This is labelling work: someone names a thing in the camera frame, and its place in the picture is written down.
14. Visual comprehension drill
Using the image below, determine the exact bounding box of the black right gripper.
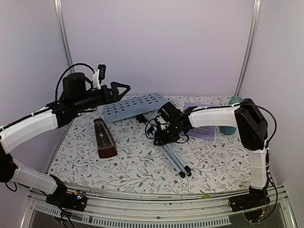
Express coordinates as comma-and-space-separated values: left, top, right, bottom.
154, 120, 181, 144

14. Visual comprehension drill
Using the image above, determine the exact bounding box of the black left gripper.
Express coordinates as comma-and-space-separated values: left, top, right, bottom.
74, 81, 131, 112

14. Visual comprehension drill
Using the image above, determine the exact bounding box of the light blue music stand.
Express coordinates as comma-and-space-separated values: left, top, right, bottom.
103, 93, 191, 178

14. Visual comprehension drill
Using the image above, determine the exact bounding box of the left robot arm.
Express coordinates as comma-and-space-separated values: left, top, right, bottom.
0, 72, 131, 206

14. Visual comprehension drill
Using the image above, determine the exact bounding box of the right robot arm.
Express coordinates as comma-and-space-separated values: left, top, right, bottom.
154, 98, 269, 207

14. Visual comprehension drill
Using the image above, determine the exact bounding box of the floral patterned table mat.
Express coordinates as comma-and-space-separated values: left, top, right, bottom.
48, 108, 251, 194

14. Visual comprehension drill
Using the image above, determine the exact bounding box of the purple sheet music page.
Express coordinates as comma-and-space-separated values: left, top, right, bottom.
182, 102, 216, 141

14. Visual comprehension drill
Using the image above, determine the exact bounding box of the brown wooden metronome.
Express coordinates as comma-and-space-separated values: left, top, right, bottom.
94, 118, 117, 159

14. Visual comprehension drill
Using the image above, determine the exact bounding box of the teal cup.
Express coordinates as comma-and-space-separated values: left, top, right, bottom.
218, 95, 243, 135

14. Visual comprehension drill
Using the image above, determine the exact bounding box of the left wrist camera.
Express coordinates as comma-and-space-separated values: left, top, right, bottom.
92, 64, 106, 90

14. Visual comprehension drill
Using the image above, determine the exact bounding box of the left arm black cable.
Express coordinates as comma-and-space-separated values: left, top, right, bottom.
54, 63, 95, 103

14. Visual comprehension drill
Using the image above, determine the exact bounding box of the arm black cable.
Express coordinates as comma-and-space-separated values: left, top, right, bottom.
239, 103, 278, 221
54, 63, 95, 103

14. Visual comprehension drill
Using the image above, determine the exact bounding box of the aluminium base frame rail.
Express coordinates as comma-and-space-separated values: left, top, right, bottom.
21, 185, 298, 228

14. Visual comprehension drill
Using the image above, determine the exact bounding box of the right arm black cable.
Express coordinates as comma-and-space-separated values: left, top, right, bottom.
239, 103, 278, 221

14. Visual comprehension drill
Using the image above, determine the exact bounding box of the left aluminium frame post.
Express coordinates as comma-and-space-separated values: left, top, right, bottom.
54, 0, 73, 67

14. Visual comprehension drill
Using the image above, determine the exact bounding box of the aluminium frame post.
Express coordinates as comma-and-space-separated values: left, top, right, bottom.
234, 0, 261, 96
54, 0, 73, 67

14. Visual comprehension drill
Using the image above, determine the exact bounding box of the right aluminium frame post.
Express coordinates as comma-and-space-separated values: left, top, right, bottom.
234, 0, 261, 96

